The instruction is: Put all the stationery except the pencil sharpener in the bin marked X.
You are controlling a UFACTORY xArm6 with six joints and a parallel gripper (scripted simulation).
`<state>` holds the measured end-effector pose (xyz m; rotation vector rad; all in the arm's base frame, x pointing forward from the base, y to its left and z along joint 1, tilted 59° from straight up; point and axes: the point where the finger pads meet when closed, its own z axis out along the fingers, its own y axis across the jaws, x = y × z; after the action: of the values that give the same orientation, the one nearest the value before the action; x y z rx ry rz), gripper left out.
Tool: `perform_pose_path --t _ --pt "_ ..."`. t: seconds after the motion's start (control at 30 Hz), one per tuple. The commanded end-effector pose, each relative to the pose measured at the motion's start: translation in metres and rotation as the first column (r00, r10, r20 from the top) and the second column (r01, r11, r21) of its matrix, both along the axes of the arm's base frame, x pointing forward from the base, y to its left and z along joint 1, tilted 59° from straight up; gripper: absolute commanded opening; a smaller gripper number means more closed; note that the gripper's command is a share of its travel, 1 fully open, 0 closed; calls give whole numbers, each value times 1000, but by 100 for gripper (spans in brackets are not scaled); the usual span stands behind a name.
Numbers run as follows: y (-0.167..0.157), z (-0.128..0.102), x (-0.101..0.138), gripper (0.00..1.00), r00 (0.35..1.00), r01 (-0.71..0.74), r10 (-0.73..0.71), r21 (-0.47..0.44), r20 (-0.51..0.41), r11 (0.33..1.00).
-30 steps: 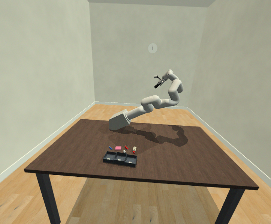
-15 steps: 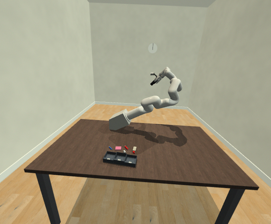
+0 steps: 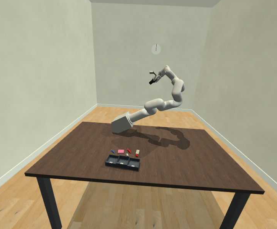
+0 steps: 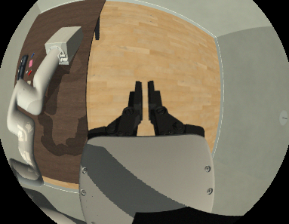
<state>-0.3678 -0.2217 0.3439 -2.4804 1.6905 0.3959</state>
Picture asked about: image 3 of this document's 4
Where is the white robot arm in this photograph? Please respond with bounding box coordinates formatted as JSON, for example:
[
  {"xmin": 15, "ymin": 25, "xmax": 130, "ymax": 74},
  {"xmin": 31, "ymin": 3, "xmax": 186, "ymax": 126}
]
[{"xmin": 128, "ymin": 65, "xmax": 185, "ymax": 124}]

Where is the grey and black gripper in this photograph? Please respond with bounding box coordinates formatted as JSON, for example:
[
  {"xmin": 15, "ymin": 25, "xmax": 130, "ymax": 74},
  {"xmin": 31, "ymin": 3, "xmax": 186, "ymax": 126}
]
[{"xmin": 149, "ymin": 73, "xmax": 162, "ymax": 85}]

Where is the grey rack of bins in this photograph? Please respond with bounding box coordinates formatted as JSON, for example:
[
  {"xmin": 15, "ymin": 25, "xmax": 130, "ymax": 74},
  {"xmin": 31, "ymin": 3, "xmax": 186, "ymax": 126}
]
[{"xmin": 105, "ymin": 155, "xmax": 140, "ymax": 171}]

